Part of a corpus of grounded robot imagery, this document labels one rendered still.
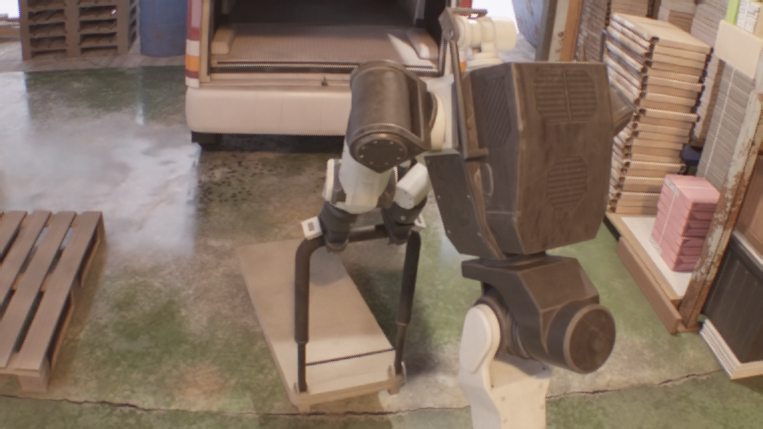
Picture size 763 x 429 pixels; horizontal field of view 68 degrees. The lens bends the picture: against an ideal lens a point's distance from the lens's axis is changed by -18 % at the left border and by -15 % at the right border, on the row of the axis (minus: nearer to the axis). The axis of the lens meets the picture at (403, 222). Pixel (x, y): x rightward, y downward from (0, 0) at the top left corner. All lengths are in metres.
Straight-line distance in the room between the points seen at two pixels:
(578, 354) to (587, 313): 0.06
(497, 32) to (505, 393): 0.64
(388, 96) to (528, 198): 0.25
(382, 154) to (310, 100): 2.38
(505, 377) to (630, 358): 1.58
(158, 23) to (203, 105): 2.54
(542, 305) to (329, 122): 2.50
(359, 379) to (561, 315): 1.18
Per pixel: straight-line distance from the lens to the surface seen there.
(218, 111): 3.42
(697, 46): 3.45
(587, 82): 1.04
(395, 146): 0.98
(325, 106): 3.38
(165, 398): 2.34
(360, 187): 1.16
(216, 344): 2.53
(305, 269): 1.75
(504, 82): 0.97
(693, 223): 3.19
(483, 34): 1.16
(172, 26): 5.86
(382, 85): 1.01
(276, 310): 2.36
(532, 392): 1.26
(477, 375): 1.20
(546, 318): 1.03
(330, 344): 2.23
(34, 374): 2.41
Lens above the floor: 1.67
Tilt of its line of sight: 30 degrees down
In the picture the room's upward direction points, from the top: 7 degrees clockwise
